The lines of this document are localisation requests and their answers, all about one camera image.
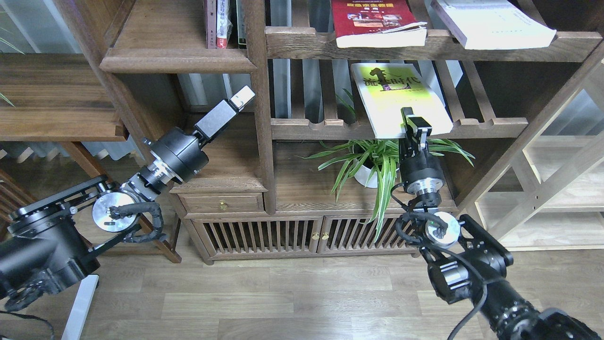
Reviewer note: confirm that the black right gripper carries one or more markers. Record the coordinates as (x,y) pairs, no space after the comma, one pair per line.
(420,170)

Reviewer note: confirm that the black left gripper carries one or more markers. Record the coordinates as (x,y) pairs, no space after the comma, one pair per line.
(179,156)

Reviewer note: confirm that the yellow-green cover book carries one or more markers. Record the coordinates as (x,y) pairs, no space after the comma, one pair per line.
(386,88)

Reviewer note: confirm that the white cover book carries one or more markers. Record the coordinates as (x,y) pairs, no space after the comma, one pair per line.
(492,25)

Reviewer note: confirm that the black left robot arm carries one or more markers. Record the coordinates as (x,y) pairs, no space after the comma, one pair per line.
(46,255)

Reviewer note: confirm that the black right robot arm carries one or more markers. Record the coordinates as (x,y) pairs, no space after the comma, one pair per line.
(464,260)

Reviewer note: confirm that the light wooden shelf unit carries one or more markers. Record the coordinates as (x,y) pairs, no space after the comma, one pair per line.
(551,197)

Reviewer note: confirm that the red white upright book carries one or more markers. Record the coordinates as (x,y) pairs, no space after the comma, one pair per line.
(223,25)

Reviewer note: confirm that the white plant pot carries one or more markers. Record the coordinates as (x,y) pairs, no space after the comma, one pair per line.
(367,176)

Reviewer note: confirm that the dark upright book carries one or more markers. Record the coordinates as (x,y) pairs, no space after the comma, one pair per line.
(241,30)

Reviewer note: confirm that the dark wooden bookshelf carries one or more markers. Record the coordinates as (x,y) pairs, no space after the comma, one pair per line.
(498,100)

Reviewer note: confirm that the pink spine upright book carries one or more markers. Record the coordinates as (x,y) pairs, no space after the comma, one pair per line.
(211,23)

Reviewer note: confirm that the red cover book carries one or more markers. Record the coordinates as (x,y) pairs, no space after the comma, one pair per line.
(376,24)

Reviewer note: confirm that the dark wooden side table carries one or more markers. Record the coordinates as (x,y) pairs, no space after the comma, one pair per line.
(57,98)

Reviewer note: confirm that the dark wooden slatted chair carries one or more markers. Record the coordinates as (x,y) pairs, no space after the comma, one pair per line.
(12,197)

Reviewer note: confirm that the white metal stand leg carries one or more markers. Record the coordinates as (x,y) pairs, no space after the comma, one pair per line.
(79,312)

